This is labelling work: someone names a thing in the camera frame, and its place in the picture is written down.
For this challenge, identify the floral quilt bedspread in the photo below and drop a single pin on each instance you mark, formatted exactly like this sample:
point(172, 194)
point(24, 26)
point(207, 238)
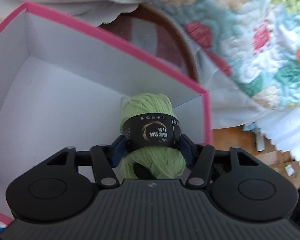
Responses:
point(256, 43)

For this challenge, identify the pink cardboard box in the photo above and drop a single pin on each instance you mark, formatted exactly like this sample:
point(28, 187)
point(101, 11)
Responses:
point(62, 82)

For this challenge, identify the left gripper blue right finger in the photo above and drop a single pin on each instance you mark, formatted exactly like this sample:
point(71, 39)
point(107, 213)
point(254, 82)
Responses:
point(199, 159)

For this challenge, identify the green yarn ball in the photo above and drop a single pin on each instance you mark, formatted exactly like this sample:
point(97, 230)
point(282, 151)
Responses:
point(152, 131)

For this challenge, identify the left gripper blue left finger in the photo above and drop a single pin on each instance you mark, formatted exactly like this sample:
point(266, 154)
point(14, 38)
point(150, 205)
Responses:
point(104, 159)

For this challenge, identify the striped checkered rug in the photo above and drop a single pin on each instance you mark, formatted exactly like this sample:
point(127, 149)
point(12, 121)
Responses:
point(157, 34)

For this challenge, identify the paper scraps under bed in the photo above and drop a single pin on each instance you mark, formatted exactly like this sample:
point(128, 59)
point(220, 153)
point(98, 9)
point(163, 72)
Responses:
point(281, 162)

